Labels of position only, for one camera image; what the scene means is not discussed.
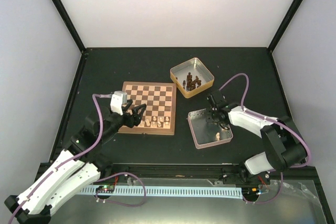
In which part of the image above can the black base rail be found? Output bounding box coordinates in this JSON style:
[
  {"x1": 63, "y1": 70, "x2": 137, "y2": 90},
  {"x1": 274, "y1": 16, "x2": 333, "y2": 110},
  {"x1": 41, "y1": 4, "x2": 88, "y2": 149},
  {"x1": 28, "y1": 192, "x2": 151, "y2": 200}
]
[{"x1": 111, "y1": 164, "x2": 240, "y2": 182}]

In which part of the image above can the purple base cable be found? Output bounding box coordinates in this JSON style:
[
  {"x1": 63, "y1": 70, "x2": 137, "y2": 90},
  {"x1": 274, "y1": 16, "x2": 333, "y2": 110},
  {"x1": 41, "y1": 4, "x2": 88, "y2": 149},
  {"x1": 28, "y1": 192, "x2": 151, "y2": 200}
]
[
  {"x1": 94, "y1": 173, "x2": 146, "y2": 207},
  {"x1": 242, "y1": 174, "x2": 284, "y2": 206}
]

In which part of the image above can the black frame post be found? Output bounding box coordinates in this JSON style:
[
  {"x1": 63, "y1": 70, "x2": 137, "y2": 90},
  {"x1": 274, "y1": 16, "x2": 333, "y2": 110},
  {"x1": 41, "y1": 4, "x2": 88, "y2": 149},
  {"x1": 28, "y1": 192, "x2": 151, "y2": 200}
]
[
  {"x1": 51, "y1": 0, "x2": 86, "y2": 53},
  {"x1": 268, "y1": 0, "x2": 303, "y2": 53}
]

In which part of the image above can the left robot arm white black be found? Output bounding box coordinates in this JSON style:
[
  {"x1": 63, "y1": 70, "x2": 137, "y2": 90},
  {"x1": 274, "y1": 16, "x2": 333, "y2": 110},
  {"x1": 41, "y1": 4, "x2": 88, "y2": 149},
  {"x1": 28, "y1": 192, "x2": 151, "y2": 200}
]
[{"x1": 4, "y1": 100, "x2": 146, "y2": 223}]

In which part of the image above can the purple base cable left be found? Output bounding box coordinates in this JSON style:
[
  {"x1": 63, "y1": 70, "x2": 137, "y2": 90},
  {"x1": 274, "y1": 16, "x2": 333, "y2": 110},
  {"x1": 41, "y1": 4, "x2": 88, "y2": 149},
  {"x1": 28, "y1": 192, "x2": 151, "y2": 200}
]
[{"x1": 94, "y1": 173, "x2": 146, "y2": 207}]

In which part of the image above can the gold tin box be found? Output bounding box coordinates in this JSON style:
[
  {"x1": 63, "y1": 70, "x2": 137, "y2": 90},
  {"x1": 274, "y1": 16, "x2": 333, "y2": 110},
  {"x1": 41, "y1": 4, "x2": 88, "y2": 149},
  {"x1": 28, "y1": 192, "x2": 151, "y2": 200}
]
[{"x1": 170, "y1": 58, "x2": 215, "y2": 99}]

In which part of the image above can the small circuit board left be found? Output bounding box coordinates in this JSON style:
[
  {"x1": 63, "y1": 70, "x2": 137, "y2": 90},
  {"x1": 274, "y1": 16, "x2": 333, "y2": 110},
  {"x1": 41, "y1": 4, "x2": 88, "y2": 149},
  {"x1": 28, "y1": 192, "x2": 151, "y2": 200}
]
[{"x1": 96, "y1": 185, "x2": 115, "y2": 194}]

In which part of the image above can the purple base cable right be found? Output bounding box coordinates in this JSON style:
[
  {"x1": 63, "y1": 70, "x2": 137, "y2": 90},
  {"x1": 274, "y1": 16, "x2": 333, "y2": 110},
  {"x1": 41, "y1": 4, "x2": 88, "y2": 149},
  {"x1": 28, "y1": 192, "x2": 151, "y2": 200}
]
[{"x1": 242, "y1": 174, "x2": 284, "y2": 206}]

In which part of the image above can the left black frame post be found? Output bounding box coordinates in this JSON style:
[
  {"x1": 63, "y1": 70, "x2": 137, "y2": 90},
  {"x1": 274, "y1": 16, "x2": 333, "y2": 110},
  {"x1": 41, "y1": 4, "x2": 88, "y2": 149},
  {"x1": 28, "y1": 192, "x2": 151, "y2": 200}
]
[{"x1": 51, "y1": 0, "x2": 86, "y2": 53}]

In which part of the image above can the white slotted cable duct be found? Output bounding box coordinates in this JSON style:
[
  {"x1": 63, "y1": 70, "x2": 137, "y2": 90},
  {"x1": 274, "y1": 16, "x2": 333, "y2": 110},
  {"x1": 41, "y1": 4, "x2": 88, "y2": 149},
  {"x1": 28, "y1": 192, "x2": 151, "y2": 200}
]
[{"x1": 77, "y1": 185, "x2": 243, "y2": 199}]

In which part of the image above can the wooden chess board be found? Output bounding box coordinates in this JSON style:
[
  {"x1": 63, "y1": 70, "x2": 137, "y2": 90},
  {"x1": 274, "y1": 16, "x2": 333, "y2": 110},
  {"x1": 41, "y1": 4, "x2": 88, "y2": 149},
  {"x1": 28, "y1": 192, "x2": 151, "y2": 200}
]
[{"x1": 119, "y1": 81, "x2": 176, "y2": 135}]

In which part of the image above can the pile of dark chess pieces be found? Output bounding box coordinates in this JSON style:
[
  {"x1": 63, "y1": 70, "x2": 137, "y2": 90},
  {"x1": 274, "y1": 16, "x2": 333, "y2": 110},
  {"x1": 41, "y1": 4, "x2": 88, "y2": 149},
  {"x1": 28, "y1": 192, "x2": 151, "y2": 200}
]
[{"x1": 182, "y1": 72, "x2": 202, "y2": 91}]

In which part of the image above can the right black frame post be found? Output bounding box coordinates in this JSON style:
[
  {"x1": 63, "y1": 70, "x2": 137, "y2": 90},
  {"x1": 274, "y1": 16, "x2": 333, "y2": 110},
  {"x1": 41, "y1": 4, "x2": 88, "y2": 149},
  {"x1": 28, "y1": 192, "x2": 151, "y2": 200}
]
[{"x1": 268, "y1": 0, "x2": 303, "y2": 53}]

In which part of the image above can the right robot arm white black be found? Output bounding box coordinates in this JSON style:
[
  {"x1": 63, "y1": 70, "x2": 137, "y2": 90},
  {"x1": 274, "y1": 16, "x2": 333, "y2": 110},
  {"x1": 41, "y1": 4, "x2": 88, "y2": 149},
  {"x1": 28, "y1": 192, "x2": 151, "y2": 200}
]
[{"x1": 207, "y1": 90, "x2": 310, "y2": 184}]

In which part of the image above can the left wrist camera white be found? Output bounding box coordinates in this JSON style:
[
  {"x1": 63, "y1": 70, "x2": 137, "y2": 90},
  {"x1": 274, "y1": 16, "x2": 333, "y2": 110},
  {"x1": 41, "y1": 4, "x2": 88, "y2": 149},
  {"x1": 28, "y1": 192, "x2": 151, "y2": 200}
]
[{"x1": 110, "y1": 91, "x2": 127, "y2": 115}]

